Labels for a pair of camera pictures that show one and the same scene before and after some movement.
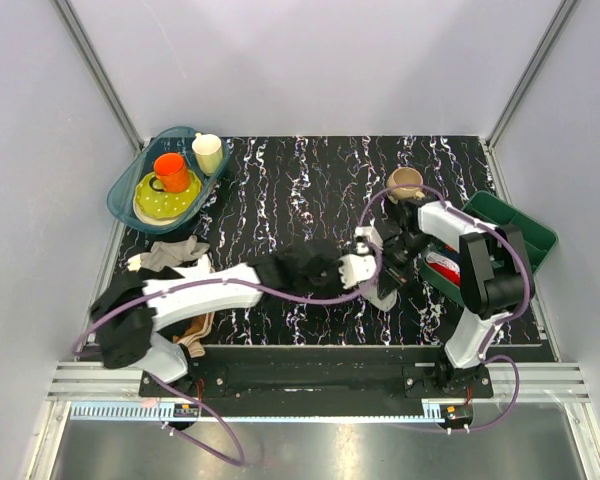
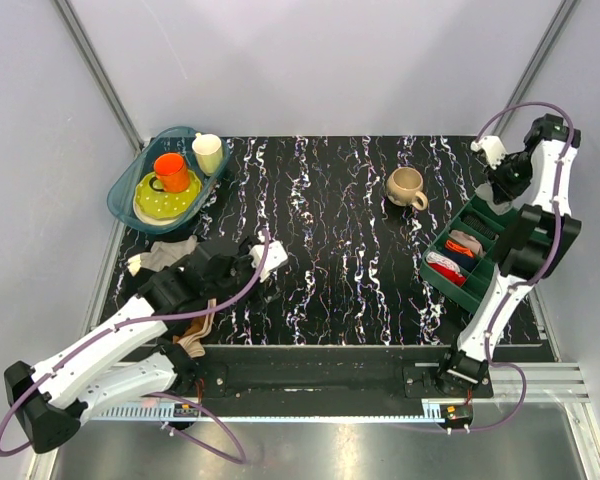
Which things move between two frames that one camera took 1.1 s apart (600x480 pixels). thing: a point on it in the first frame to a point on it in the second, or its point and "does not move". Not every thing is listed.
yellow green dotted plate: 162,207 does not move
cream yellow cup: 208,150 does not move
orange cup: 171,173 does not move
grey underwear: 383,304 to 485,192
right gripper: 393,277 to 503,191
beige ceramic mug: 405,176 does not move
